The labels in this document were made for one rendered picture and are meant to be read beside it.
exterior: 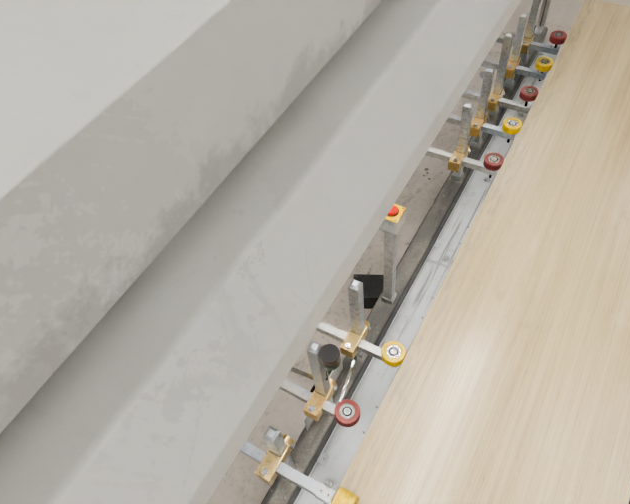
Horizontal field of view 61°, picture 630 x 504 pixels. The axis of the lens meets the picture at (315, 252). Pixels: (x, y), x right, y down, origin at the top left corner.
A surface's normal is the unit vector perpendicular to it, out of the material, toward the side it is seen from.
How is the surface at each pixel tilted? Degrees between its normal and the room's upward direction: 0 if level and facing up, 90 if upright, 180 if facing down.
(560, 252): 0
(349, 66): 0
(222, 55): 90
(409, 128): 61
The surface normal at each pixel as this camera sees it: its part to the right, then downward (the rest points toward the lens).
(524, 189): -0.10, -0.60
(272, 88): 0.86, 0.35
